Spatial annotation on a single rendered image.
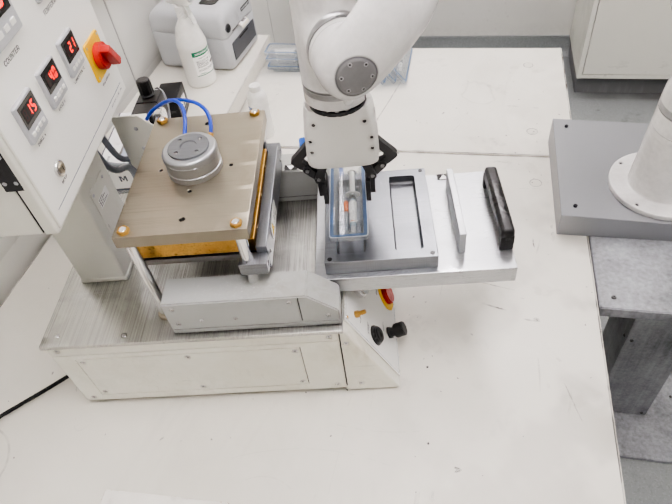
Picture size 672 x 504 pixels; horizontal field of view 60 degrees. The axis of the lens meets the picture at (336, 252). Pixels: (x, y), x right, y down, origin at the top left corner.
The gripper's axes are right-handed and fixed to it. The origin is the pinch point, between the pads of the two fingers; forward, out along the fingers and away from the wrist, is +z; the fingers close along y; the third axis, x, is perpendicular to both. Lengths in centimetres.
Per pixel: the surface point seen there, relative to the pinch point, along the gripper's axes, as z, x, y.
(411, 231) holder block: 7.0, 3.2, -9.3
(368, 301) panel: 19.8, 6.2, -1.8
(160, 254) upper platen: 1.0, 10.2, 26.9
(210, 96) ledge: 26, -72, 39
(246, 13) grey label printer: 15, -97, 29
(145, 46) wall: 20, -93, 60
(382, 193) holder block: 5.5, -4.3, -5.3
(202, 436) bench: 30.0, 23.9, 26.5
